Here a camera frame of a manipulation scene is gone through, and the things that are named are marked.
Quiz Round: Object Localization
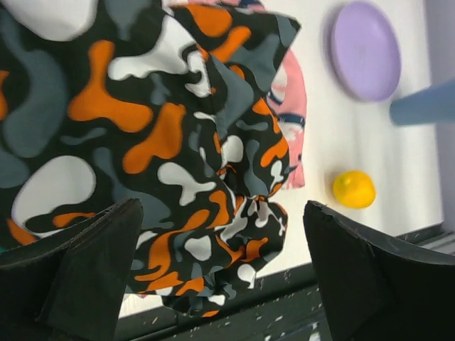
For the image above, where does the purple plastic plate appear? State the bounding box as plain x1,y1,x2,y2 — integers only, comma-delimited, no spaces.
330,1,402,102

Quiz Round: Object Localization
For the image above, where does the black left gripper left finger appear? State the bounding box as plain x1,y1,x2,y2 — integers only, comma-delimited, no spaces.
1,199,143,340

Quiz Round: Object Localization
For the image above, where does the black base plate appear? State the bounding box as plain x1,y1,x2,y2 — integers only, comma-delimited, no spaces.
115,224,455,341

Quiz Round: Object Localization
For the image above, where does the pink patterned cloth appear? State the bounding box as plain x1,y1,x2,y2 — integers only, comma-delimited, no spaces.
207,1,307,195

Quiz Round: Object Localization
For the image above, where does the orange black camouflage cloth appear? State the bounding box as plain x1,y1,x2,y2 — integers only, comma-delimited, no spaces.
1,1,300,317

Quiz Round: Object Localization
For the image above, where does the yellow lemon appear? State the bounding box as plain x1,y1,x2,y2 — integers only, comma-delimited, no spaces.
331,170,376,209

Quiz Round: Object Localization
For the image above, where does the blue plastic cup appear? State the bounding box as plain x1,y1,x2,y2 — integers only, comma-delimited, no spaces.
390,79,454,126

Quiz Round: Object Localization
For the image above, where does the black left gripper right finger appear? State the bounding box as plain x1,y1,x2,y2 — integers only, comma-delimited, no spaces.
303,201,454,340

